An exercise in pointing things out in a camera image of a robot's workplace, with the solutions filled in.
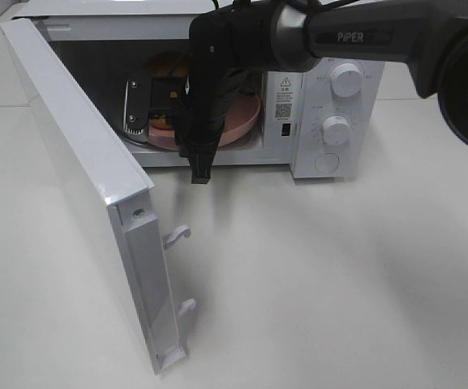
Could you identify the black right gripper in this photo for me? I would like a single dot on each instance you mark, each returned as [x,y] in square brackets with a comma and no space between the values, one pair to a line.
[193,102]

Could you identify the pink round plate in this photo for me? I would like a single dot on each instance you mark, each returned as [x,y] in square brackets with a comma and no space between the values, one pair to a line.
[240,119]

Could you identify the white microwave door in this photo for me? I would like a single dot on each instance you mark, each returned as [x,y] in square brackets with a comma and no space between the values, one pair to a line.
[108,193]

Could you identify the toy hamburger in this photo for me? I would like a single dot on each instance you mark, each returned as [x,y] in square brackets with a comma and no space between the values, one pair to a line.
[167,64]

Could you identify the white microwave knob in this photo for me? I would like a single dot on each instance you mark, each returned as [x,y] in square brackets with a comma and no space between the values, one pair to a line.
[346,79]
[336,130]

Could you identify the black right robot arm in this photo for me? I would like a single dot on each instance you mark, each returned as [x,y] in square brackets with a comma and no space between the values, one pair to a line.
[430,37]

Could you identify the round white door button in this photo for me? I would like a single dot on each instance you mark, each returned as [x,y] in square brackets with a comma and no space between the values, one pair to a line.
[327,163]

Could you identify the white microwave oven body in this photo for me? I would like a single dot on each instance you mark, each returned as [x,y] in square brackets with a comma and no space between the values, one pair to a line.
[104,43]

